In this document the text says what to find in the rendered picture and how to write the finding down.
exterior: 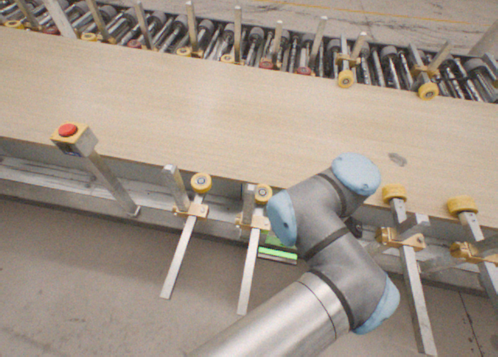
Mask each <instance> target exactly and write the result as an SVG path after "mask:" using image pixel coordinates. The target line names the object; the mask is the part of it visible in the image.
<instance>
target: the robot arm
mask: <svg viewBox="0 0 498 357"><path fill-rule="evenodd" d="M380 184H381V173H380V171H379V169H378V168H377V166H376V165H375V164H374V163H373V162H372V161H371V160H370V159H368V158H366V157H365V156H363V155H360V154H358V153H354V152H344V153H342V154H340V155H338V156H337V157H336V158H334V159H333V160H332V163H331V166H330V167H329V168H327V169H326V170H323V171H321V172H320V173H317V174H315V175H313V176H312V177H309V178H307V179H306V180H303V181H301V182H299V183H298V184H295V185H293V186H292V187H289V188H287V189H285V190H284V189H283V190H281V191H280V192H279V193H278V194H276V195H274V196H272V197H271V198H269V200H268V203H267V214H268V220H269V222H270V224H271V227H272V229H273V231H274V233H275V235H276V236H277V238H279V241H280V242H281V243H282V244H283V245H284V246H286V247H293V246H294V245H295V247H296V248H297V250H298V251H299V252H300V254H301V256H302V257H303V259H304V260H305V261H306V263H307V265H308V266H309V268H310V270H309V271H307V272H305V273H304V274H303V275H302V276H301V278H299V279H298V280H296V281H295V282H294V283H293V284H291V285H289V286H288V287H286V288H285V289H283V290H282V291H281V292H279V293H277V294H276V295H274V296H273V297H272V298H270V299H268V300H267V301H265V302H264V303H262V304H261V305H260V306H258V307H257V308H255V309H254V310H252V311H251V312H250V313H248V314H246V315H245V316H243V317H241V318H240V319H239V320H237V321H236V322H234V323H233V324H231V325H230V326H229V327H227V328H226V329H224V330H223V331H221V332H219V333H218V334H217V335H215V336H214V337H212V338H210V339H209V340H208V341H206V342H205V343H204V344H202V345H200V346H199V347H197V348H196V349H195V350H193V351H192V352H190V353H188V354H187V355H186V356H184V357H318V356H319V355H320V354H321V353H322V352H323V351H324V350H326V349H327V348H328V347H329V346H330V345H331V344H333V343H334V342H335V341H336V340H337V339H338V338H340V337H341V336H345V335H346V334H348V333H349V332H350V331H351V332H352V333H355V334H359V335H361V334H366V333H369V332H371V331H372V330H374V329H376V328H377V327H379V326H380V325H382V322H383V321H384V320H386V319H388V318H389V317H390V316H391V315H392V314H393V312H394V311H395V310H396V308H397V307H398V304H399V301H400V295H399V292H398V290H397V288H396V287H395V286H394V284H393V283H392V282H391V280H390V279H389V277H388V274H387V273H386V272H385V271H384V270H382V269H381V268H380V267H379V266H378V264H377V263H376V262H375V261H374V259H373V258H372V257H371V256H370V255H369V254H368V253H367V252H366V250H365V249H364V248H363V246H362V245H361V244H360V243H359V241H358V240H357V239H356V238H361V237H363V227H362V223H361V221H359V220H357V219H355V218H353V217H352V216H351V214H352V213H354V211H355V210H357V209H358V207H359V206H361V204H362V203H364V202H365V200H366V199H368V197H369V196H371V195H372V194H374V193H375V192H376V191H377V189H378V188H379V186H380Z"/></svg>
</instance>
